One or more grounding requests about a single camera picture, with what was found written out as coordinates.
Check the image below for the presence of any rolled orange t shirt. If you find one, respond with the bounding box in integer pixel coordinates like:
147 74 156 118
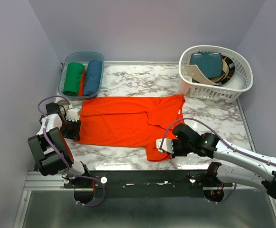
78 69 86 96

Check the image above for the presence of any purple cable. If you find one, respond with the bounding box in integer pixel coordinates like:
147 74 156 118
158 117 276 204
37 96 105 208

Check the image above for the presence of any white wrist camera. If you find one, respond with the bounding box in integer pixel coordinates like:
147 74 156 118
156 138 174 154
65 106 81 122

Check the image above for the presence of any clear blue plastic bin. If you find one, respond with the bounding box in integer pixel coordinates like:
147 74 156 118
58 52 104 99

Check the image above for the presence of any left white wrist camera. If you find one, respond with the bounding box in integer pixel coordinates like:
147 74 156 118
65 106 81 122

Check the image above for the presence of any orange t shirt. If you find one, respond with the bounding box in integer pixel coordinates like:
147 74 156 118
76 94 185 162
78 69 86 96

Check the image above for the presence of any tape roll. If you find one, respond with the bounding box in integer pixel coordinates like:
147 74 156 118
56 99 69 115

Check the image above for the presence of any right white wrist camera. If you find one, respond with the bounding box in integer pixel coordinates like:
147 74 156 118
156 138 174 154

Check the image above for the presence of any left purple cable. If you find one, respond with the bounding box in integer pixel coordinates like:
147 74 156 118
37 96 105 208

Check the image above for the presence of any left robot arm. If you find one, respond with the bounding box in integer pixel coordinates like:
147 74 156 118
28 102 91 188

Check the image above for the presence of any teal folded garment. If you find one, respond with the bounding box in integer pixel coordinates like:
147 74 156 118
190 52 223 78

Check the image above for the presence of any rolled green t shirt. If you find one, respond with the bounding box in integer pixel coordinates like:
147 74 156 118
63 62 85 96

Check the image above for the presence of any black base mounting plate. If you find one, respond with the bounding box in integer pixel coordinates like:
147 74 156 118
63 170 232 202

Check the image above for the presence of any beige garment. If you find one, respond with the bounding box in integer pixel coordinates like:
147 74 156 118
184 65 228 86

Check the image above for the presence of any rolled blue t shirt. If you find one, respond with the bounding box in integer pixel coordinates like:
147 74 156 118
83 59 102 96

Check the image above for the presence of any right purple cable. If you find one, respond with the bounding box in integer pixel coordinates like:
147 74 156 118
158 117 276 204

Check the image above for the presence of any aluminium rail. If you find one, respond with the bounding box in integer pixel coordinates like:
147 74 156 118
23 169 276 191

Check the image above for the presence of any white laundry basket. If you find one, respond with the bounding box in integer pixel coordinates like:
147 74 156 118
179 45 253 103

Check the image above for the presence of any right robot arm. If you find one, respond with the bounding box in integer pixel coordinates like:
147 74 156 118
163 123 276 199

